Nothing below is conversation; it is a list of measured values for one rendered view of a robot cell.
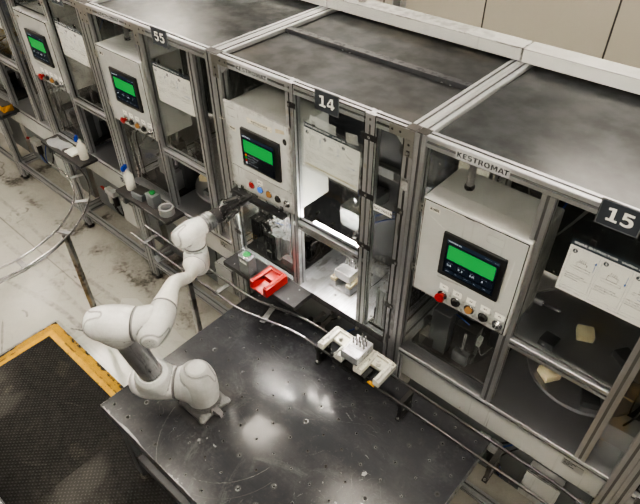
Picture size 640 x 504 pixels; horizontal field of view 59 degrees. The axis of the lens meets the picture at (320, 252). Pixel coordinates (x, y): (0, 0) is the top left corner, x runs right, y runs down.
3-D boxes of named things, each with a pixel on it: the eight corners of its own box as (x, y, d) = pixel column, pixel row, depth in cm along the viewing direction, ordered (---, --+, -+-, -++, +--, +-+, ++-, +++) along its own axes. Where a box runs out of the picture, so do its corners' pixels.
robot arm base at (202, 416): (207, 431, 259) (206, 424, 255) (177, 404, 270) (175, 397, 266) (237, 405, 269) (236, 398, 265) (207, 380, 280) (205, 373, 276)
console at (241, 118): (229, 184, 287) (218, 100, 257) (269, 162, 303) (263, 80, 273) (289, 217, 266) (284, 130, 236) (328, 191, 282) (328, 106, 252)
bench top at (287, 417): (101, 409, 272) (99, 404, 270) (260, 292, 332) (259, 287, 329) (340, 654, 197) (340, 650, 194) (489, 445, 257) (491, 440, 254)
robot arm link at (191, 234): (192, 210, 254) (197, 233, 262) (164, 227, 245) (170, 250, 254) (208, 220, 248) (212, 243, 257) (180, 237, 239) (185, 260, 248)
